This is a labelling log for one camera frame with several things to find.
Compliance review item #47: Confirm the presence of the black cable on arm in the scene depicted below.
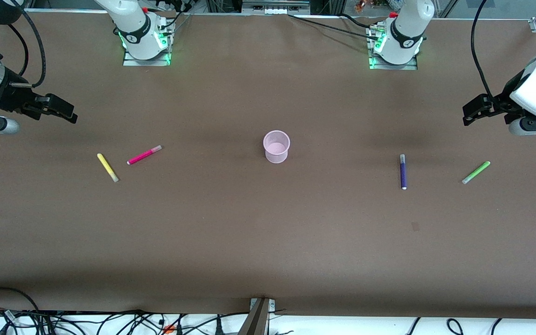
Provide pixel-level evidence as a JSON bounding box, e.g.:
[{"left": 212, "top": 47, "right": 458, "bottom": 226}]
[
  {"left": 470, "top": 0, "right": 497, "bottom": 101},
  {"left": 7, "top": 0, "right": 47, "bottom": 89}
]

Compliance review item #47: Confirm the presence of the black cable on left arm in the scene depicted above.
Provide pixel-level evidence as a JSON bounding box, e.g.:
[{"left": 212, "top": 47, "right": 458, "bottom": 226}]
[{"left": 470, "top": 0, "right": 497, "bottom": 101}]

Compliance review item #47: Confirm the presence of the pink marker pen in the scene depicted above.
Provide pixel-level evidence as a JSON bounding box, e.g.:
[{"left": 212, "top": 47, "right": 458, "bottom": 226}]
[{"left": 127, "top": 145, "right": 163, "bottom": 166}]

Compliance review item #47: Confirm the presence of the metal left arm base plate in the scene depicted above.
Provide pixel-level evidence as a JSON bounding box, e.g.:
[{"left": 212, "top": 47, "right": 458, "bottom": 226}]
[{"left": 366, "top": 26, "right": 419, "bottom": 71}]

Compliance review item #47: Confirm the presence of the silver equipment box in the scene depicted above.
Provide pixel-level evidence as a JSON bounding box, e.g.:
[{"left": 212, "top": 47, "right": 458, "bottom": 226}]
[{"left": 241, "top": 0, "right": 311, "bottom": 15}]

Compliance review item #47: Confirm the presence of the yellow marker pen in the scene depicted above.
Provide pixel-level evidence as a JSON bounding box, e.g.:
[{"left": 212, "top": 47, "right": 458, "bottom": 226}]
[{"left": 97, "top": 153, "right": 120, "bottom": 183}]

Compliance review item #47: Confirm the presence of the black arched cable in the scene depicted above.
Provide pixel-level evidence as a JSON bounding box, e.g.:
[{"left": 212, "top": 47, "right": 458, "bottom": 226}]
[{"left": 0, "top": 287, "right": 40, "bottom": 313}]

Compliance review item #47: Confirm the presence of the pink plastic cup holder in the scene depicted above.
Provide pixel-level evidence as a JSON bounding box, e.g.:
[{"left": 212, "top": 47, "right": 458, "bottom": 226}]
[{"left": 263, "top": 130, "right": 291, "bottom": 164}]

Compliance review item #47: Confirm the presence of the brown table cover sheet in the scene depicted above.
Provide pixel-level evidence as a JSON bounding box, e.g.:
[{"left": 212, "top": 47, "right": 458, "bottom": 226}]
[{"left": 0, "top": 11, "right": 536, "bottom": 320}]

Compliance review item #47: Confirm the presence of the grey metal bracket post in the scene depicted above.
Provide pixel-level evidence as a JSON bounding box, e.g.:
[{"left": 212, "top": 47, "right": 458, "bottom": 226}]
[{"left": 237, "top": 297, "right": 276, "bottom": 335}]

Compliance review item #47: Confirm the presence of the green marker pen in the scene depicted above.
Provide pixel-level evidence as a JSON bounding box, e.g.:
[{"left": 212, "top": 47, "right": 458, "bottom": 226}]
[{"left": 462, "top": 161, "right": 491, "bottom": 185}]

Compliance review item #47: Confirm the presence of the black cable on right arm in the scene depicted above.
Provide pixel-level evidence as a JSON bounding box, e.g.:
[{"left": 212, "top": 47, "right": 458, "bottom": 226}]
[{"left": 7, "top": 0, "right": 47, "bottom": 89}]

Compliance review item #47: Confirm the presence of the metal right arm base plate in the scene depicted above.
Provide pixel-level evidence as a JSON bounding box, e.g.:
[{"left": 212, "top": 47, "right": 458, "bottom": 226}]
[{"left": 122, "top": 21, "right": 175, "bottom": 67}]

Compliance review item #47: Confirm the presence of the black cable across table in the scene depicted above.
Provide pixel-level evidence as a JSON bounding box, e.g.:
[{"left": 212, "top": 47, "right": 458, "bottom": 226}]
[{"left": 288, "top": 13, "right": 376, "bottom": 37}]

